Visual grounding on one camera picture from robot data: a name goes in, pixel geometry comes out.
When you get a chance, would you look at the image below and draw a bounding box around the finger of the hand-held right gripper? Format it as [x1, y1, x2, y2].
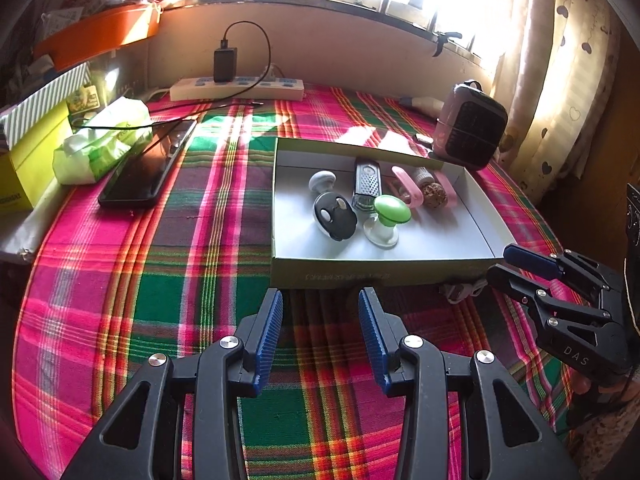
[486, 264, 615, 332]
[503, 243, 623, 306]

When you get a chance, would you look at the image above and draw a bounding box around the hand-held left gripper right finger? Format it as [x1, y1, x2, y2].
[358, 287, 583, 480]

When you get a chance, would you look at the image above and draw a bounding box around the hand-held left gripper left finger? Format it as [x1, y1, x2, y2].
[60, 287, 284, 480]

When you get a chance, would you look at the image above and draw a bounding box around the white cardboard box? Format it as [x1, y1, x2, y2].
[270, 136, 518, 291]

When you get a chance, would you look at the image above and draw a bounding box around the black and white round gadget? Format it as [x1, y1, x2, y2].
[313, 192, 357, 242]

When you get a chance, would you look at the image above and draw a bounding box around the pink clip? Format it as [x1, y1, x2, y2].
[391, 165, 424, 209]

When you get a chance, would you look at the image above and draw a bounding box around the green mushroom knob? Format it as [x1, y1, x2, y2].
[362, 194, 413, 248]

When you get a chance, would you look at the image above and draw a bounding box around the black bike light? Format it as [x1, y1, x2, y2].
[351, 157, 383, 213]

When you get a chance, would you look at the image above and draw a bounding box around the person's right hand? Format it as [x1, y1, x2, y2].
[570, 371, 632, 403]

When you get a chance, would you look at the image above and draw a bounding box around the small white plastic piece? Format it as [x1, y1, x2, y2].
[439, 281, 484, 304]

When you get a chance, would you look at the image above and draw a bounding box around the plaid tablecloth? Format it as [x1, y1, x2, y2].
[12, 82, 581, 480]

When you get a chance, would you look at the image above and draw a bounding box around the pink portable heater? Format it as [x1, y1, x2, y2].
[432, 80, 509, 170]

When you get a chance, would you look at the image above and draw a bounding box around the white mushroom knob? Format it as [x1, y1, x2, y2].
[308, 170, 338, 197]

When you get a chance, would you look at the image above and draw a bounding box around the heart print curtain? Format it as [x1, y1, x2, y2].
[492, 0, 624, 202]

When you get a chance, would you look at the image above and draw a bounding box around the beige tube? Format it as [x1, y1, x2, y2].
[400, 95, 444, 122]

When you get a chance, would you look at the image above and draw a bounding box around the black smartphone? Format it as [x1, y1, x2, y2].
[97, 119, 199, 209]

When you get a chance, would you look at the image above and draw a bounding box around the black window clip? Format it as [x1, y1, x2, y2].
[432, 31, 464, 59]

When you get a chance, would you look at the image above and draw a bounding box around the white power strip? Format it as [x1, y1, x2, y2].
[170, 76, 306, 102]

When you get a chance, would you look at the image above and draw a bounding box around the green tissue pack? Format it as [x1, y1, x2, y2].
[52, 97, 153, 186]

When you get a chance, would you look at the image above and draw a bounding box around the black charger adapter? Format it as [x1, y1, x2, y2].
[213, 47, 238, 82]

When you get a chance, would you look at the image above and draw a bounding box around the yellow box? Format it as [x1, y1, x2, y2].
[0, 102, 76, 213]

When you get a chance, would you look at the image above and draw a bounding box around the small green yellow packet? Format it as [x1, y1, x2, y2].
[67, 85, 102, 114]

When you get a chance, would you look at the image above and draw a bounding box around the striped box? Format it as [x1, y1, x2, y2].
[0, 62, 94, 147]

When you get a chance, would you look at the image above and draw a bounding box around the orange plastic tray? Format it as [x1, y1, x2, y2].
[34, 4, 163, 72]

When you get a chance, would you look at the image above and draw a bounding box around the black charging cable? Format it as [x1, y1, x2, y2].
[72, 21, 273, 162]

